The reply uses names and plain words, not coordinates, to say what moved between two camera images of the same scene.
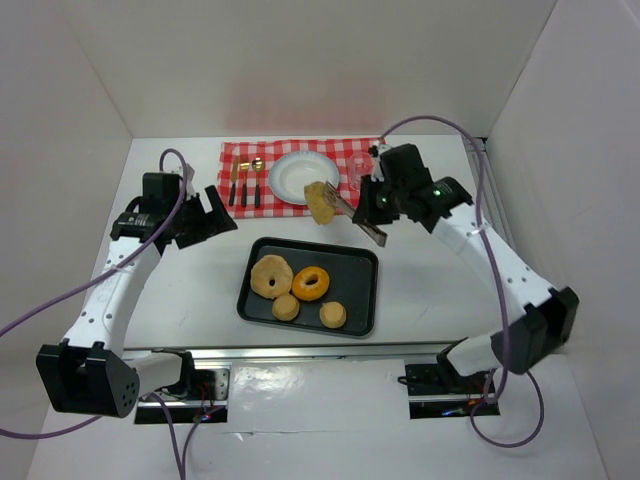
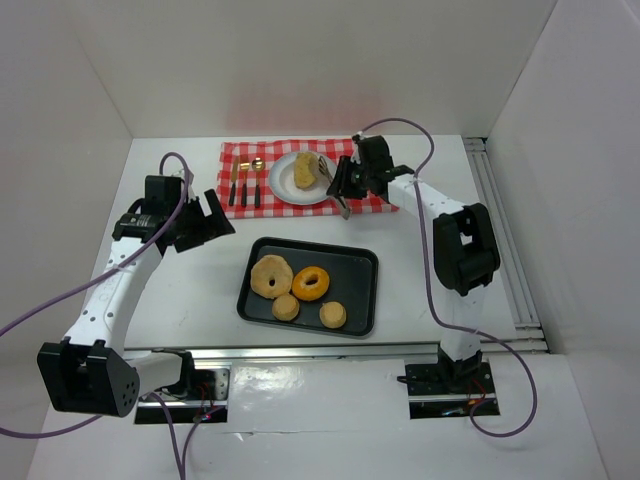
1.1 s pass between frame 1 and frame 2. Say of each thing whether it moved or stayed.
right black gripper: moved
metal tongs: moved
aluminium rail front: stayed
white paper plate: stayed
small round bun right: stayed
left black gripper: stayed
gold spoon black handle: stayed
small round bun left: stayed
